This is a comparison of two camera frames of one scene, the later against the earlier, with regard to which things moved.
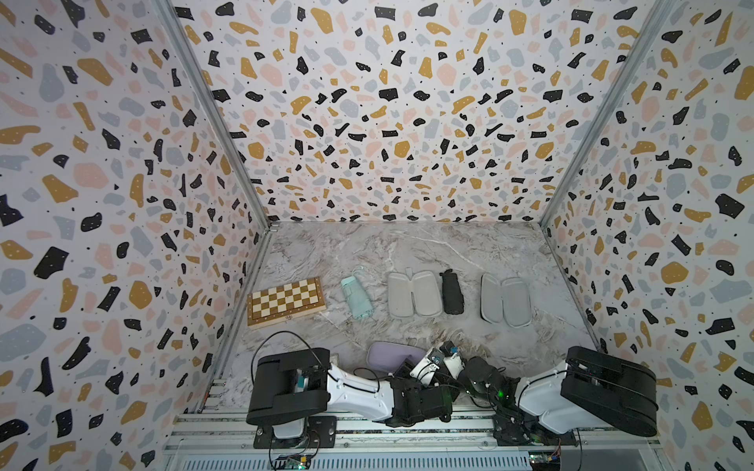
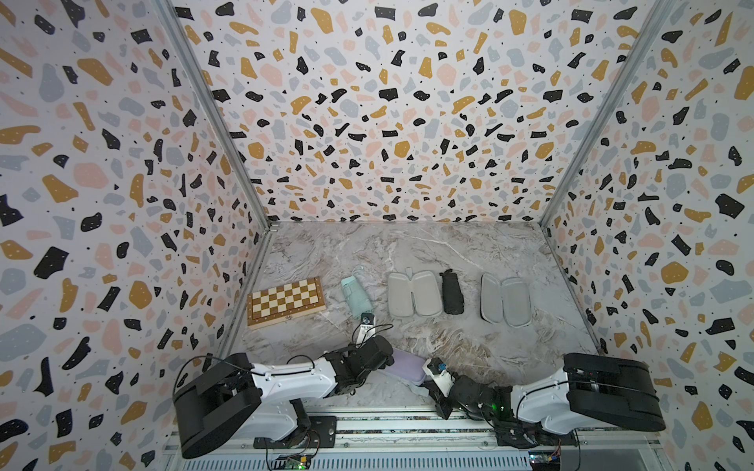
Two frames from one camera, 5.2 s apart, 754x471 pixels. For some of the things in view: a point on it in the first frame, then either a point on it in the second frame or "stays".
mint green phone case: (358, 301) stays
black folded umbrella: (454, 301) stays
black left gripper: (405, 376) → (353, 349)
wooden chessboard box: (285, 302) stays
